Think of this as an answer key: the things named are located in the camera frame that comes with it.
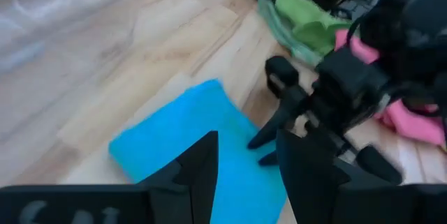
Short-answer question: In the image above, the blue microfiber towel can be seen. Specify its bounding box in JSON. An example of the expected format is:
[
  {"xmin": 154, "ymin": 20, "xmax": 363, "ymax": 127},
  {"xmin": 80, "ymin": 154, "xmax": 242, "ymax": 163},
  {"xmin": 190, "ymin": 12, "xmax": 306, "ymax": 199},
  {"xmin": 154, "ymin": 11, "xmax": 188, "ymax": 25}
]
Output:
[{"xmin": 108, "ymin": 79, "xmax": 289, "ymax": 224}]

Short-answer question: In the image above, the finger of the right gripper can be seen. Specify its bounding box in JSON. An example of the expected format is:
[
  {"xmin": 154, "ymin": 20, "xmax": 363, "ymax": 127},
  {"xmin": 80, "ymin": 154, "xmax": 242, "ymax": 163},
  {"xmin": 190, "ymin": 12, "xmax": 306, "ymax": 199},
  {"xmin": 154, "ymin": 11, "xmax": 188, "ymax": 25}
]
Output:
[
  {"xmin": 247, "ymin": 91, "xmax": 309, "ymax": 150},
  {"xmin": 258, "ymin": 150, "xmax": 281, "ymax": 167}
]

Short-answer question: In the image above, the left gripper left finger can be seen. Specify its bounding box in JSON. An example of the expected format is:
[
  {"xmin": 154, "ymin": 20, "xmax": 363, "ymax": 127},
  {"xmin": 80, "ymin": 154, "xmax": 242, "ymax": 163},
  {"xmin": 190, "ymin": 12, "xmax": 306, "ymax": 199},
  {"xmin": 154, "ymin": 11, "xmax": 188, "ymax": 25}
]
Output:
[{"xmin": 0, "ymin": 130, "xmax": 219, "ymax": 224}]

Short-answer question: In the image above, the clear plastic bin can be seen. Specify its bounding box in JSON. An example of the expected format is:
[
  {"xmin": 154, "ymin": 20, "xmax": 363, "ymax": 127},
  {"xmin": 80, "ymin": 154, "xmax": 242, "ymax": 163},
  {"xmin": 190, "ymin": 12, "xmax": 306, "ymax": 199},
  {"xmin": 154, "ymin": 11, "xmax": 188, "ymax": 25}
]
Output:
[{"xmin": 0, "ymin": 0, "xmax": 147, "ymax": 78}]

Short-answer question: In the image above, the pink microfiber towel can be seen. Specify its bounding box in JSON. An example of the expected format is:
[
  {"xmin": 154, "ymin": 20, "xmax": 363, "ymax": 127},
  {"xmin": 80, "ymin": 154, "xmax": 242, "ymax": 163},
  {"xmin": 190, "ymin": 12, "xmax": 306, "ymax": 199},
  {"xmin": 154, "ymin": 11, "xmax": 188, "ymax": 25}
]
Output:
[{"xmin": 333, "ymin": 28, "xmax": 447, "ymax": 147}]

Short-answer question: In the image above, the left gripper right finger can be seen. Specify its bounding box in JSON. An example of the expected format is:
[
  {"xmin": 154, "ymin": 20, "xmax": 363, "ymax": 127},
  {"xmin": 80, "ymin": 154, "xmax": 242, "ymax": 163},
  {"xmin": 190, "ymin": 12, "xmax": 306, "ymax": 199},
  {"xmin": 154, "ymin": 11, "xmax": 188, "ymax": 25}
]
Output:
[{"xmin": 275, "ymin": 129, "xmax": 447, "ymax": 224}]

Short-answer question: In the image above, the green microfiber towel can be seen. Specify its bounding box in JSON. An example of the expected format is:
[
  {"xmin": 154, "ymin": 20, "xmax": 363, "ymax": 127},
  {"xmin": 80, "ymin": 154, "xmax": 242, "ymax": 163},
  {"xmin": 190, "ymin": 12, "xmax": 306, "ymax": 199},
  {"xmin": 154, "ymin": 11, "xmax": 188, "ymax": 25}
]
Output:
[{"xmin": 274, "ymin": 0, "xmax": 353, "ymax": 57}]

